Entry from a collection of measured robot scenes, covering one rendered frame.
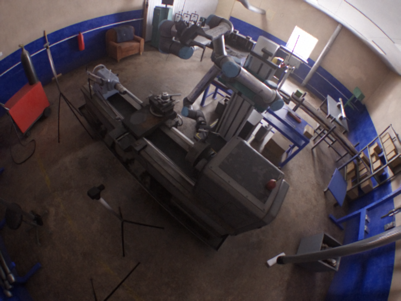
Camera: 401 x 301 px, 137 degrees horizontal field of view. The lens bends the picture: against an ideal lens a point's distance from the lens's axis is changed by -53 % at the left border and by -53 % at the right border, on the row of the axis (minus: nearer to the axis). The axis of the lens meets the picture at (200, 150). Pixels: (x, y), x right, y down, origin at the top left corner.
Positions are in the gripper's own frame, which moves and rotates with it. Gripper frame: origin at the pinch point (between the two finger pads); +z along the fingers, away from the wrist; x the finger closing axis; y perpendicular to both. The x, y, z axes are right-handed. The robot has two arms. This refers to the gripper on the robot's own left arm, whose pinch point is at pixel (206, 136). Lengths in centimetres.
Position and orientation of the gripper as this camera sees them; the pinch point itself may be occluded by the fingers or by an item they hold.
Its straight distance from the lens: 139.5
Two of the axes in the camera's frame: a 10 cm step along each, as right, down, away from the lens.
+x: 8.9, 1.6, 4.4
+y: 4.2, -6.7, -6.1
